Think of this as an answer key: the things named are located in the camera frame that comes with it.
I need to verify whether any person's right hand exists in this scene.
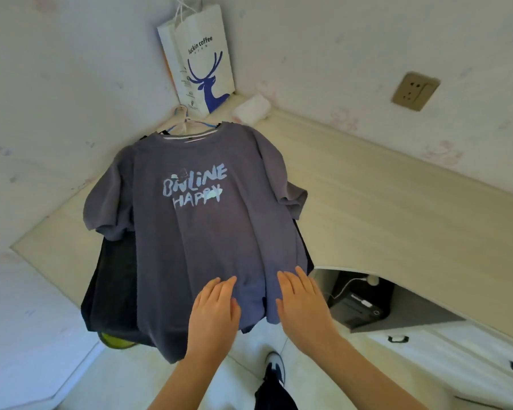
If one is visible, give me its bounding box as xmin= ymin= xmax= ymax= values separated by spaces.
xmin=275 ymin=266 xmax=343 ymax=358

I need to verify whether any person's left hand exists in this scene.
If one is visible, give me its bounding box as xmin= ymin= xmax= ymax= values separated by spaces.
xmin=186 ymin=276 xmax=242 ymax=362

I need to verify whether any person's right forearm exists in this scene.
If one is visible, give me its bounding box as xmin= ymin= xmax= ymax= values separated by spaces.
xmin=310 ymin=333 xmax=430 ymax=410

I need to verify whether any person's left forearm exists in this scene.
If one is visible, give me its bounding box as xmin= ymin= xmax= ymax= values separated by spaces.
xmin=147 ymin=348 xmax=228 ymax=410

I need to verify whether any grey-purple printed t-shirt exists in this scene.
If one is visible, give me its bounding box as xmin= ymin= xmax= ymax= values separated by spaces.
xmin=83 ymin=121 xmax=309 ymax=364

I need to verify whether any person's black and white shoe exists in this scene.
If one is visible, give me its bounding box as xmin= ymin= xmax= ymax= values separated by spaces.
xmin=264 ymin=352 xmax=286 ymax=387

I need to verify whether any black box device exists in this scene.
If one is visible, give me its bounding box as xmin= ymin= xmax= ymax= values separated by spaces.
xmin=327 ymin=271 xmax=396 ymax=331

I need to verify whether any person's black trouser leg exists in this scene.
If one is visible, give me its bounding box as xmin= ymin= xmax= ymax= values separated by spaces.
xmin=254 ymin=371 xmax=299 ymax=410

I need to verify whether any dark hanging garment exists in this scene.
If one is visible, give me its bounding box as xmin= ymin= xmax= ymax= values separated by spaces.
xmin=80 ymin=228 xmax=154 ymax=347

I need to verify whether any yellow-green object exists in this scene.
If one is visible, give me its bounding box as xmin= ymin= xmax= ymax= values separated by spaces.
xmin=97 ymin=332 xmax=138 ymax=350

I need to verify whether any white drawer cabinet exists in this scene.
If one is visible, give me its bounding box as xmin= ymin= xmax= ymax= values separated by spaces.
xmin=351 ymin=319 xmax=513 ymax=410

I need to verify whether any blue and white clothes hanger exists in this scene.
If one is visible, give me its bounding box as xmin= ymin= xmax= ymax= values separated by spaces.
xmin=166 ymin=106 xmax=219 ymax=134

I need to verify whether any white folded cloth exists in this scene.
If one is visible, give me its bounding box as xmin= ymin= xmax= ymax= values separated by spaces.
xmin=231 ymin=94 xmax=272 ymax=126

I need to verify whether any white paper bag blue deer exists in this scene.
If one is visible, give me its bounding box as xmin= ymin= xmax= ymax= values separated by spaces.
xmin=173 ymin=4 xmax=236 ymax=116

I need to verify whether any white cable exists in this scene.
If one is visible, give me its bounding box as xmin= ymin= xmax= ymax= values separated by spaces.
xmin=331 ymin=275 xmax=369 ymax=300

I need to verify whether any beige wall socket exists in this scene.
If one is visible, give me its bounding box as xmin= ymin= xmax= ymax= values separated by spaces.
xmin=391 ymin=71 xmax=441 ymax=112

